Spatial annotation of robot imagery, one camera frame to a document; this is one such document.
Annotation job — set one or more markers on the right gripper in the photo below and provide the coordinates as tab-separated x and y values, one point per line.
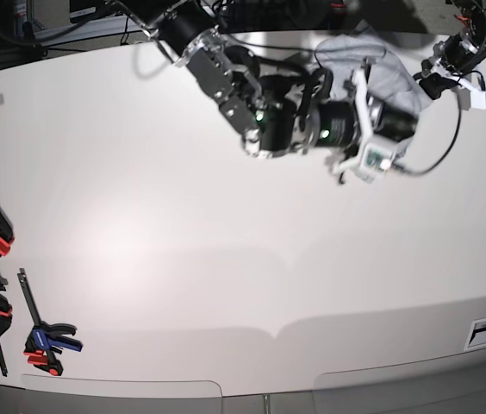
363	117

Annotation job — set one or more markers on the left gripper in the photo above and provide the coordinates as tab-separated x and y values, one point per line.
438	74

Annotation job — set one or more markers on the grey T-shirt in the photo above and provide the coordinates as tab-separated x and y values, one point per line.
336	59

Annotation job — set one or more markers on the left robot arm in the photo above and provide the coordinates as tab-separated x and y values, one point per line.
455	60

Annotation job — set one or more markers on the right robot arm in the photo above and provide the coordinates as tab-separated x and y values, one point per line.
276	106

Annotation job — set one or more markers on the blue bar clamp on table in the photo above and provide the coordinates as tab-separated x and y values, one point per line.
45	341

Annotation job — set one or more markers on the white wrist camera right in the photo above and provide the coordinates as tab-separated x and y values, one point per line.
375	158

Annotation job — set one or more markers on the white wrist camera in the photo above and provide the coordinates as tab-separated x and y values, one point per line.
375	158
478	99

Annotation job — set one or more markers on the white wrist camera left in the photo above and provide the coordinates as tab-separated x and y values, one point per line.
478	99

